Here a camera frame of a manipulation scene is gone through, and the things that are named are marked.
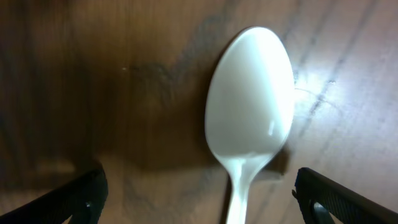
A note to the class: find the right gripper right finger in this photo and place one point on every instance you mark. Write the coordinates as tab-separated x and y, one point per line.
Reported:
320	199

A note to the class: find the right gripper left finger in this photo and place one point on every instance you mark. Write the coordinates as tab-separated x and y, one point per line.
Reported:
79	201

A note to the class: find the white plastic spoon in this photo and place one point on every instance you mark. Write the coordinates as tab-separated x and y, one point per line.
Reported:
249	110

